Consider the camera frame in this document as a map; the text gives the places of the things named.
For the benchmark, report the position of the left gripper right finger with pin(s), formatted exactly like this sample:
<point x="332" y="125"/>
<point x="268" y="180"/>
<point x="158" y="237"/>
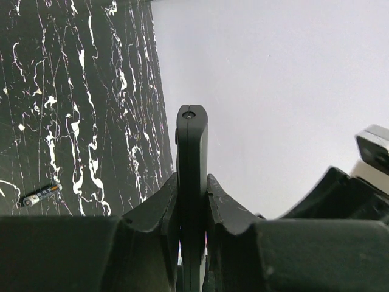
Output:
<point x="247" y="253"/>

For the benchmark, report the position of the black remote control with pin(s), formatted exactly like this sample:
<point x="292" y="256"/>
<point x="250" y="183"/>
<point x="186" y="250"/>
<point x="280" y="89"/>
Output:
<point x="191" y="164"/>

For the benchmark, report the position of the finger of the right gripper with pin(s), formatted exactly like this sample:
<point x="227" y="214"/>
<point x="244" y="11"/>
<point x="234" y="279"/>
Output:
<point x="338" y="196"/>

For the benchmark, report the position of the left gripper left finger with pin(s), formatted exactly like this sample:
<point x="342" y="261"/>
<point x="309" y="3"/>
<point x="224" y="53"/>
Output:
<point x="135" y="252"/>

